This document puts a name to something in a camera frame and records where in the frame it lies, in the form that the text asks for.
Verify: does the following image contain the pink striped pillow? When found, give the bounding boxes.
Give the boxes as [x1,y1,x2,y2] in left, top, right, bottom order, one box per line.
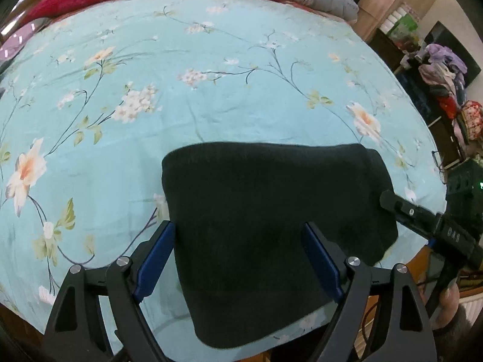
[1,18,51,71]

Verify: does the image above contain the pile of clothes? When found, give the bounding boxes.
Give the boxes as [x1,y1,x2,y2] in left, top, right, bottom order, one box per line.
[418,43,482,158]

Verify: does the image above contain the black pants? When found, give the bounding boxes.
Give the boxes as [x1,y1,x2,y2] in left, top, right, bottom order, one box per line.
[162,142,398,348]

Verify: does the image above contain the light blue floral bedsheet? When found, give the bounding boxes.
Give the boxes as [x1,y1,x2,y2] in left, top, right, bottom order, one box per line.
[0,0,448,362]

